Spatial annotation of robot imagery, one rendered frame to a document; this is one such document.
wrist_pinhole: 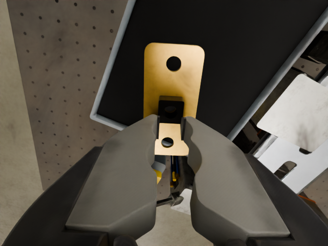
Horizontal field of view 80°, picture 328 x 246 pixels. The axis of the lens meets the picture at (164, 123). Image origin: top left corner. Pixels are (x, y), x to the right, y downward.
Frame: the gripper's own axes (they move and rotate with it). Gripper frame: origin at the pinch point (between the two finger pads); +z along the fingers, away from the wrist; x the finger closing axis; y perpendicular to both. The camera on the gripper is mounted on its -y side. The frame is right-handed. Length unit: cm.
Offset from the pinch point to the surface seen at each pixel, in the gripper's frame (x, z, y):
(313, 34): 10.6, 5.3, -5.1
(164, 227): 12, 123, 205
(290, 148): 26.9, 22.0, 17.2
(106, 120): -5.8, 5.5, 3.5
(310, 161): 32.6, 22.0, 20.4
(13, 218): -152, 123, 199
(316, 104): 18.3, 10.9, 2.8
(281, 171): 42, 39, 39
